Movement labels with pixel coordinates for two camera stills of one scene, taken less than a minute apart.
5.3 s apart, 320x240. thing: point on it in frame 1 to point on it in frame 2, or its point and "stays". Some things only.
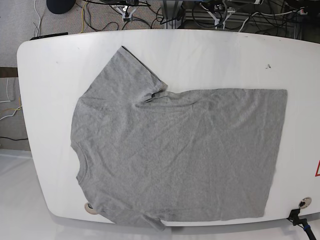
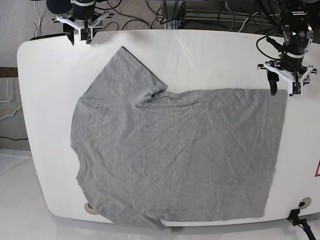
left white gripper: [124, 15] to [86, 33]
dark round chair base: [60, 6] stays
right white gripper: [217, 20] to [296, 87]
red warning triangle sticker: [317, 171] stays
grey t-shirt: [150, 153] stays
